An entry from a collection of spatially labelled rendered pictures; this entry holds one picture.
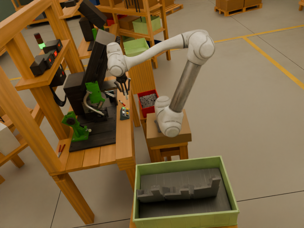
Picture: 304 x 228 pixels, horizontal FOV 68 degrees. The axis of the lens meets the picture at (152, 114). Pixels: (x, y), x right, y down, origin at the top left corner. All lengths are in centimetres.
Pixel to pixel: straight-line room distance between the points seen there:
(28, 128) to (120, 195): 142
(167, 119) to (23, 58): 113
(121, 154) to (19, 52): 106
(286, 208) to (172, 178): 134
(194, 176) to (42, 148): 112
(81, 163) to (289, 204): 201
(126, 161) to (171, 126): 51
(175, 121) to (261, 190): 143
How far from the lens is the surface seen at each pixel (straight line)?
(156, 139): 187
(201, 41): 142
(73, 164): 200
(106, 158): 192
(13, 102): 163
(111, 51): 155
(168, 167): 169
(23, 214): 317
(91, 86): 220
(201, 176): 170
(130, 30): 524
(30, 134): 177
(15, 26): 194
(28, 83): 189
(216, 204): 159
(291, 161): 305
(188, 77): 151
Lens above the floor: 223
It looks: 38 degrees down
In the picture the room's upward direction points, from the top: 11 degrees counter-clockwise
